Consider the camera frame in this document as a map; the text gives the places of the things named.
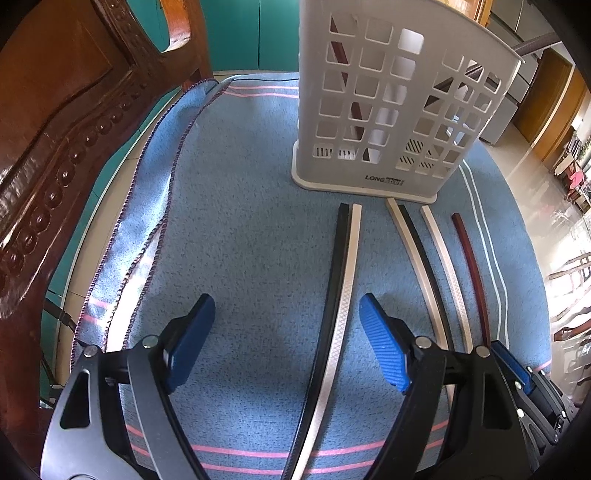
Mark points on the silver refrigerator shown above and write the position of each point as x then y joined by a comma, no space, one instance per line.
501,124

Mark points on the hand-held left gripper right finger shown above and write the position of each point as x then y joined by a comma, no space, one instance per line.
383,344

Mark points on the clothes drying rack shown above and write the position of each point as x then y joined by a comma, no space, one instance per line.
575,177

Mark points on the wooden door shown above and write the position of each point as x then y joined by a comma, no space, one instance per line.
549,101

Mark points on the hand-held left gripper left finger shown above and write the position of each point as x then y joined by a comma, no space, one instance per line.
189,341

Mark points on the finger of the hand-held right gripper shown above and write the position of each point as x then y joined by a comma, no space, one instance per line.
508,367
545,394

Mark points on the carved wooden chair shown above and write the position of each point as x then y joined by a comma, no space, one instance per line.
69,115

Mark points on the wooden stool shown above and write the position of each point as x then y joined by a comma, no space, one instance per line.
572,270

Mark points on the white plastic chopstick holder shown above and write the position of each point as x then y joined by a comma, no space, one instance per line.
392,177

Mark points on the blue striped cloth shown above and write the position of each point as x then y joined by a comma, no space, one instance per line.
240,230

